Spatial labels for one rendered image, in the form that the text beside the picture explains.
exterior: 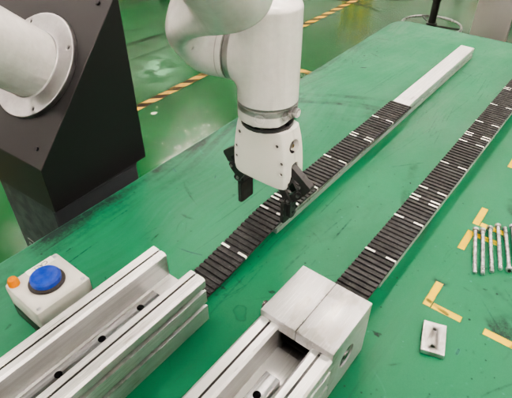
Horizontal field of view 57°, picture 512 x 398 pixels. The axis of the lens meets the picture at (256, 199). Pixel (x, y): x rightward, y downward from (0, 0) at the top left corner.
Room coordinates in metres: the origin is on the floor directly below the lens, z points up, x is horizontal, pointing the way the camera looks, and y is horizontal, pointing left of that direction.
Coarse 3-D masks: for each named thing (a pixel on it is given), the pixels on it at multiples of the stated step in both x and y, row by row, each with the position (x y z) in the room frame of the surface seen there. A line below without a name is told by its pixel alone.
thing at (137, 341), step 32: (160, 256) 0.45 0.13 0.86; (96, 288) 0.39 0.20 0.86; (128, 288) 0.40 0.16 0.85; (160, 288) 0.43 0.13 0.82; (192, 288) 0.39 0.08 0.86; (64, 320) 0.35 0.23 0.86; (96, 320) 0.36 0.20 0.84; (128, 320) 0.37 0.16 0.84; (160, 320) 0.35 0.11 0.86; (192, 320) 0.39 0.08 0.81; (32, 352) 0.30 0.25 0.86; (64, 352) 0.32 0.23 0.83; (96, 352) 0.30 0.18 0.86; (128, 352) 0.31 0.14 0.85; (160, 352) 0.34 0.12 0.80; (0, 384) 0.27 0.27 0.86; (32, 384) 0.29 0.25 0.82; (64, 384) 0.26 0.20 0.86; (96, 384) 0.28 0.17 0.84; (128, 384) 0.30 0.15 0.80
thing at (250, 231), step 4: (244, 224) 0.58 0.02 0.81; (248, 224) 0.58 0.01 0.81; (240, 228) 0.57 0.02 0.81; (244, 228) 0.57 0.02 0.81; (248, 228) 0.57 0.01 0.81; (252, 228) 0.57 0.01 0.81; (244, 232) 0.56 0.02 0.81; (248, 232) 0.56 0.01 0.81; (252, 232) 0.56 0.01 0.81; (256, 232) 0.56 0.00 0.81; (260, 232) 0.56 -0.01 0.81; (248, 236) 0.55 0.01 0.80; (252, 236) 0.55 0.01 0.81; (256, 236) 0.55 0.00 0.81; (260, 236) 0.55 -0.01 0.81; (264, 236) 0.55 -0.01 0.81; (256, 240) 0.54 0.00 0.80; (260, 240) 0.54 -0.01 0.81
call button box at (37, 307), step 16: (64, 272) 0.44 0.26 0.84; (80, 272) 0.44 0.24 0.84; (16, 288) 0.41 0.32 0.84; (32, 288) 0.41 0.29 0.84; (64, 288) 0.41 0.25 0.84; (80, 288) 0.42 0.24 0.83; (16, 304) 0.41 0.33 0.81; (32, 304) 0.39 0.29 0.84; (48, 304) 0.39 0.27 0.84; (64, 304) 0.40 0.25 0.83; (32, 320) 0.39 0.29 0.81; (48, 320) 0.38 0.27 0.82
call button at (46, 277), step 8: (32, 272) 0.43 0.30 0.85; (40, 272) 0.43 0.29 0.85; (48, 272) 0.43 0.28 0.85; (56, 272) 0.43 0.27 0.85; (32, 280) 0.42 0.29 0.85; (40, 280) 0.42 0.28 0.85; (48, 280) 0.42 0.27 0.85; (56, 280) 0.42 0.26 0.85; (40, 288) 0.41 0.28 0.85; (48, 288) 0.41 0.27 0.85
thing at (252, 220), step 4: (248, 216) 0.59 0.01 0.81; (252, 216) 0.59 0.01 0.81; (244, 220) 0.59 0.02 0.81; (248, 220) 0.58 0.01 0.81; (252, 220) 0.59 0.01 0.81; (256, 220) 0.58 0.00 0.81; (260, 220) 0.58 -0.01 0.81; (252, 224) 0.58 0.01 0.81; (256, 224) 0.57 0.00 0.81; (260, 224) 0.58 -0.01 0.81; (264, 224) 0.57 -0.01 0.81; (268, 224) 0.57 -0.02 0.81; (256, 228) 0.57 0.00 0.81; (260, 228) 0.57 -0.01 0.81; (264, 228) 0.56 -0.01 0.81; (268, 228) 0.57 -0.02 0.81; (272, 228) 0.56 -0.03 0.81; (264, 232) 0.56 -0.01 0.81; (268, 232) 0.56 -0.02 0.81
